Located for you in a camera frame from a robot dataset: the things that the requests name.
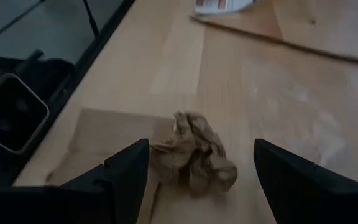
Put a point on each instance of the brown cardboard piece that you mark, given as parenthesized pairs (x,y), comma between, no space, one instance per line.
(104,133)

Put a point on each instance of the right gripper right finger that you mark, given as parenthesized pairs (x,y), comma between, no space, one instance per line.
(306,193)

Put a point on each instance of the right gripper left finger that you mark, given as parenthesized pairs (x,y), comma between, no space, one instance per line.
(126,174)

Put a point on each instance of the brown paper ball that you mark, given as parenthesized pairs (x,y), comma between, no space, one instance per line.
(194,152)

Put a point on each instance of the black aluminium table frame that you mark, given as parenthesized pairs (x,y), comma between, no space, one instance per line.
(112,29)

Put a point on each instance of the black table-level camera box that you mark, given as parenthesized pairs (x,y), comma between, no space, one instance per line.
(11,115)

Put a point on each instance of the thin brown stick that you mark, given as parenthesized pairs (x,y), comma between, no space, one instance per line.
(275,39)

